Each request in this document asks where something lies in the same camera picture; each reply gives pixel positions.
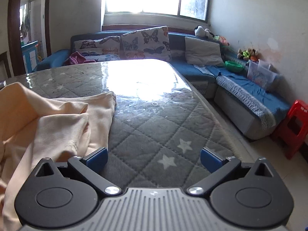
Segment brown and green plush toys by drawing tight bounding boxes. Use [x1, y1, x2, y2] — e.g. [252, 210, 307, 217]
[237, 48, 260, 62]

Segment blue cabinet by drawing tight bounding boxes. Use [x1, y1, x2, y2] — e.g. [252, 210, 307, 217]
[21, 40, 40, 74]

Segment green plastic bowl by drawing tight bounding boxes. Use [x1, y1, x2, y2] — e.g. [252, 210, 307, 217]
[224, 61, 244, 72]

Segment red plastic stool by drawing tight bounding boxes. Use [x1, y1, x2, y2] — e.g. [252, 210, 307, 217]
[271, 99, 308, 160]

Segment brown door frame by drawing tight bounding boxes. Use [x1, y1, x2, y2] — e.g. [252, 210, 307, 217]
[7, 0, 52, 77]

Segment black and white plush toy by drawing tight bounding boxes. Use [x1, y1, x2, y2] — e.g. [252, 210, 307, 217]
[194, 26, 214, 39]

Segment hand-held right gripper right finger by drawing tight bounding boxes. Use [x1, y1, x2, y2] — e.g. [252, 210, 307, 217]
[186, 147, 276, 196]

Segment hanging clothes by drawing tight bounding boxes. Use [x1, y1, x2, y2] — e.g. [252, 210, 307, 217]
[20, 12, 31, 39]

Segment pink and green toy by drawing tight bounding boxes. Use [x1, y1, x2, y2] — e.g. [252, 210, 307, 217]
[213, 35, 230, 47]

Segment large butterfly print cushion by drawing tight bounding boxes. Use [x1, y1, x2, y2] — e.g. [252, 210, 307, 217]
[120, 26, 172, 62]

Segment blue corner sofa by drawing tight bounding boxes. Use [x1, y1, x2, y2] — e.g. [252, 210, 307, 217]
[34, 30, 293, 141]

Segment blue sofa blanket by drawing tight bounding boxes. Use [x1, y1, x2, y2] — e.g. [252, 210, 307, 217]
[207, 64, 291, 123]

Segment clear plastic storage box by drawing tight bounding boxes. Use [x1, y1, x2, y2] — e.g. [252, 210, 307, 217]
[247, 60, 277, 89]

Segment grey cushion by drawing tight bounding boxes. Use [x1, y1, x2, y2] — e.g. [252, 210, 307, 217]
[185, 37, 225, 67]

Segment grey quilted table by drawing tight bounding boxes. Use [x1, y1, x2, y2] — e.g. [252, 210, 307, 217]
[0, 59, 255, 190]

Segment purple cloth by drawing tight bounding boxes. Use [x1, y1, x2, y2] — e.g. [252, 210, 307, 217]
[64, 51, 99, 66]

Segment grey patterned sofa cover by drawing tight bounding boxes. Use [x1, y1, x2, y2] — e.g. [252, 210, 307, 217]
[215, 75, 276, 130]

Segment long butterfly print cushion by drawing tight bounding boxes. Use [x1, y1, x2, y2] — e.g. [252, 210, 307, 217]
[72, 36, 122, 62]

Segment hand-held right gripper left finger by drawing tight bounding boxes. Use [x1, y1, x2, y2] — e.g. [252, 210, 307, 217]
[34, 147, 122, 196]

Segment cream garment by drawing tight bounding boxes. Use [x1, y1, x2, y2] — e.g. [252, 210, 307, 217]
[0, 82, 117, 231]

